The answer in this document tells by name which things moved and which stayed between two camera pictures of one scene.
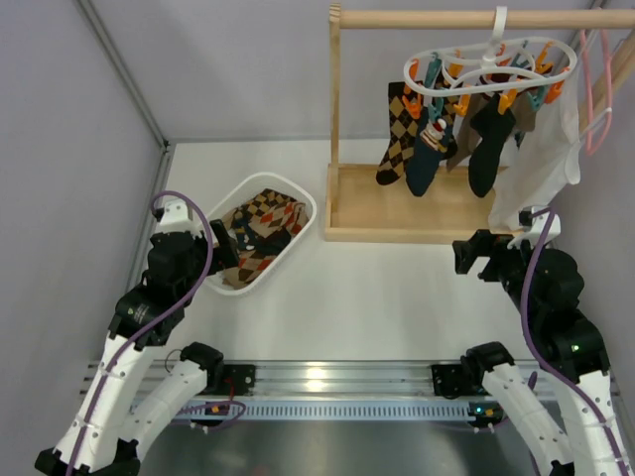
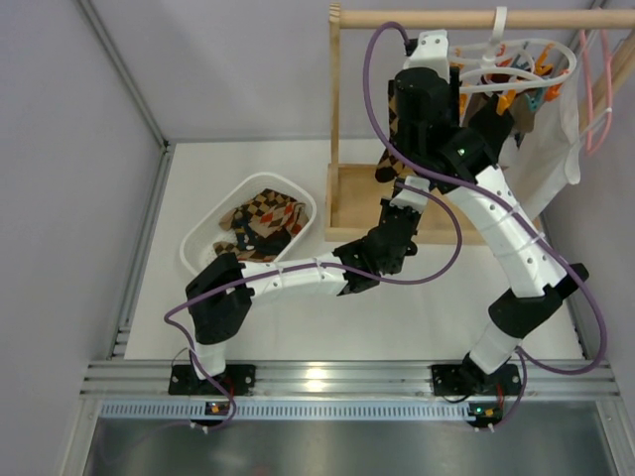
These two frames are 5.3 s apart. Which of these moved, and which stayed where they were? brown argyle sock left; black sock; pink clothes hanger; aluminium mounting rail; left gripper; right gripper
Moved: left gripper; right gripper
Stayed: pink clothes hanger; aluminium mounting rail; brown argyle sock left; black sock
